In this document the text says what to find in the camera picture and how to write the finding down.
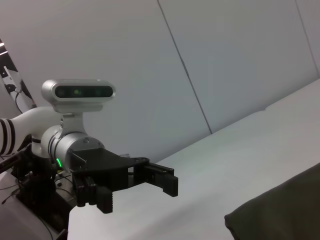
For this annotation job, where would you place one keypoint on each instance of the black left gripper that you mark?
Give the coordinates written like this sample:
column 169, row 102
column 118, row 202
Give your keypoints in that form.
column 105, row 167

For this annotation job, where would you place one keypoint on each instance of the dark green shirt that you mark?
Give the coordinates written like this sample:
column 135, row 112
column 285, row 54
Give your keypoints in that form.
column 282, row 207

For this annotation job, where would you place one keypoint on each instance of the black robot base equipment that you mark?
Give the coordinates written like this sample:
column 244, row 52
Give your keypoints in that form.
column 32, row 190

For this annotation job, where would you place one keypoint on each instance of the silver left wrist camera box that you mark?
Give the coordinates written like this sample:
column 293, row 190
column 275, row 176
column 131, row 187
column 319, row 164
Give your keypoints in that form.
column 80, row 92

